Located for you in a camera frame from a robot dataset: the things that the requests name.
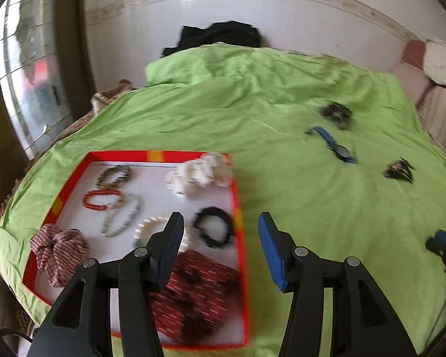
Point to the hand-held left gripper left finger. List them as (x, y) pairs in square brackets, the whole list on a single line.
[(170, 249)]

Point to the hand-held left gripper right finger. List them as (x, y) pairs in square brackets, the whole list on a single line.
[(273, 254)]

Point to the red polka dot scrunchie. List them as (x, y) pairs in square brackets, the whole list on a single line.
[(202, 293)]

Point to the red cardboard box tray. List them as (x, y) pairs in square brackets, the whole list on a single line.
[(148, 193)]

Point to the white black-dotted scrunchie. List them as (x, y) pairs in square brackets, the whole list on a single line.
[(197, 174)]

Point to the red plaid scrunchie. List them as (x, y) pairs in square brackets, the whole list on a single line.
[(59, 251)]

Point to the green bedsheet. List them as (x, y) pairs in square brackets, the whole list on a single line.
[(319, 212)]

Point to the black decorated hair clip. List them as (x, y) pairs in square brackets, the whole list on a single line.
[(397, 171)]

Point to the striped floral sofa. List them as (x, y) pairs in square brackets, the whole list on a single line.
[(442, 111)]

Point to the dark camouflage scrunchie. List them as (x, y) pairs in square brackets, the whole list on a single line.
[(336, 113)]

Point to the beige knitted cover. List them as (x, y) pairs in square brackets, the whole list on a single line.
[(109, 95)]

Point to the white floral cloth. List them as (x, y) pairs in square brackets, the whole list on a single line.
[(444, 61)]

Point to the stained glass window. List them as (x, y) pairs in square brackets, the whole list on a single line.
[(29, 81)]

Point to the black cloth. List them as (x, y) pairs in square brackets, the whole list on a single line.
[(219, 35)]

